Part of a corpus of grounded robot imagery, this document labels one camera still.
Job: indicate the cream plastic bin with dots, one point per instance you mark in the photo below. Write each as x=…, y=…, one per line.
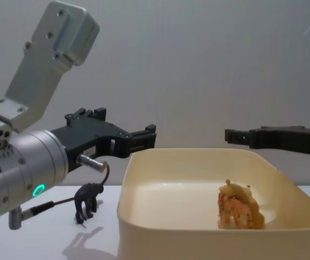
x=171, y=238

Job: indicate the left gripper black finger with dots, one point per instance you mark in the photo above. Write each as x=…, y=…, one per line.
x=150, y=128
x=141, y=140

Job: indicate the white table cloth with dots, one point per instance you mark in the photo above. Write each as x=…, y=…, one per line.
x=35, y=243

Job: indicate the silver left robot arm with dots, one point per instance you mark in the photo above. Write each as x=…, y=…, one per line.
x=35, y=151

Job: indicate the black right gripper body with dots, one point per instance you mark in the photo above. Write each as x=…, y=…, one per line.
x=282, y=138

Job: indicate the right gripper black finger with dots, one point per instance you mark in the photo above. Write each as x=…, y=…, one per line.
x=237, y=138

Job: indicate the orange toy tiger figure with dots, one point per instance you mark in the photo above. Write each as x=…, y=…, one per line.
x=231, y=210

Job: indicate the yellow toy animal figure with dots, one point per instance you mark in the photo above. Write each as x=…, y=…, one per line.
x=249, y=199

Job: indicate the black toy monkey figure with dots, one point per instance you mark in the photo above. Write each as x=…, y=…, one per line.
x=85, y=195

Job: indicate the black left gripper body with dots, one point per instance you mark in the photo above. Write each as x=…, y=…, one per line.
x=84, y=132

